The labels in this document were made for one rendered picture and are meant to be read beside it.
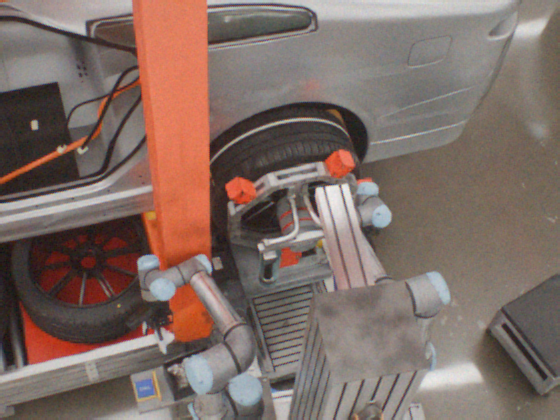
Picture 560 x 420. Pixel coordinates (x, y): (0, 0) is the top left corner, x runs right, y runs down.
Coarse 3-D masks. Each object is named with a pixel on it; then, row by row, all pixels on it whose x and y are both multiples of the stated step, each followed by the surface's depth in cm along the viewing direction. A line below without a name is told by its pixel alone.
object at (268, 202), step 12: (276, 168) 374; (276, 192) 401; (312, 192) 405; (264, 204) 401; (312, 204) 417; (252, 216) 404; (264, 216) 416; (276, 216) 411; (252, 228) 409; (264, 228) 413; (276, 228) 416
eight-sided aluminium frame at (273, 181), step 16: (272, 176) 369; (288, 176) 373; (304, 176) 370; (320, 176) 371; (352, 176) 388; (256, 192) 374; (272, 192) 370; (352, 192) 390; (240, 208) 375; (240, 240) 396; (256, 240) 404
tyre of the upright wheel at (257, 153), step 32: (256, 128) 375; (288, 128) 374; (320, 128) 379; (224, 160) 378; (256, 160) 369; (288, 160) 370; (320, 160) 378; (352, 160) 386; (224, 192) 377; (224, 224) 399
